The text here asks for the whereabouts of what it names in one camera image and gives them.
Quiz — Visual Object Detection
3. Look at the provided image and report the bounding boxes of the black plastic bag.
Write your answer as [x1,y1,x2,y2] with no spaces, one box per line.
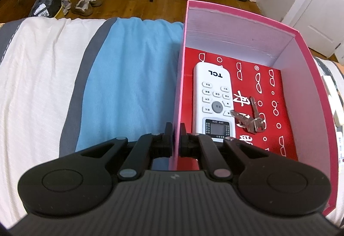
[28,0,64,18]

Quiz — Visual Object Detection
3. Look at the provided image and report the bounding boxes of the pink cardboard box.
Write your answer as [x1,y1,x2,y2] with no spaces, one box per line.
[169,0,338,216]

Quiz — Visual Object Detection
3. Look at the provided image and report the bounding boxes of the white rectangular object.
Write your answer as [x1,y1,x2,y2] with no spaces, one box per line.
[322,75,341,101]
[333,107,344,127]

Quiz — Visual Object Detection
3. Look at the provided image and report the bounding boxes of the white grey blue bedsheet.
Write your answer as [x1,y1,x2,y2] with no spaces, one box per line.
[0,17,344,229]

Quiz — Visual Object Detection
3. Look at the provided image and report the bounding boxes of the grey white sneaker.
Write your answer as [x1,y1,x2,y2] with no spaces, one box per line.
[61,0,72,15]

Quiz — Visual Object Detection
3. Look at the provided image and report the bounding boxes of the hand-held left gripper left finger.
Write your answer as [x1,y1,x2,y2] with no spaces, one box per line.
[78,122,174,182]

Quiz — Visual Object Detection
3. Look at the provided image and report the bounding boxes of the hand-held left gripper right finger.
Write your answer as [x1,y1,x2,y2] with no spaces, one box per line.
[180,123,270,182]

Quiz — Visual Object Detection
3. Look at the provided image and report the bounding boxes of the red printed paper sheet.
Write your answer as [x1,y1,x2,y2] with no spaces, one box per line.
[179,47,299,171]

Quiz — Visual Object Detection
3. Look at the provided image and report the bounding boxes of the silver keys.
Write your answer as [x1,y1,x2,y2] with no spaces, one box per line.
[230,96,265,133]

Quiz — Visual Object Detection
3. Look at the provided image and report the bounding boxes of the white remote control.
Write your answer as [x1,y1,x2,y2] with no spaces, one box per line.
[192,62,236,143]

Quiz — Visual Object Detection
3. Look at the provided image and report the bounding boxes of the white door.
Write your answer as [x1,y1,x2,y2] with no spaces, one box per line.
[282,0,344,58]

